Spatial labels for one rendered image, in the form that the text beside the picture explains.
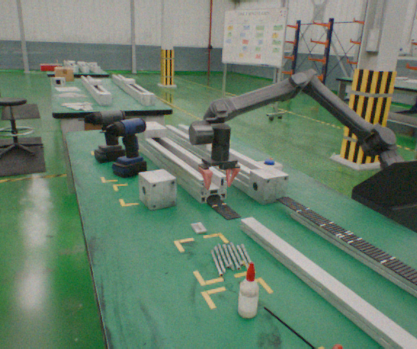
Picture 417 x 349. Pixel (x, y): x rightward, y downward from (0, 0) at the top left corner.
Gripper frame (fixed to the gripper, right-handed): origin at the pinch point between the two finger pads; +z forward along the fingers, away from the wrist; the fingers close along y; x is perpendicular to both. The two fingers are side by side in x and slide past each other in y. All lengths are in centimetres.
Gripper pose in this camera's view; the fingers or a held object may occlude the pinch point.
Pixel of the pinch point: (217, 185)
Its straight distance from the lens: 115.9
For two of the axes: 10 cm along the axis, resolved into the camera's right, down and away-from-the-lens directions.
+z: -0.5, 9.4, 3.3
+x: 4.5, 3.2, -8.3
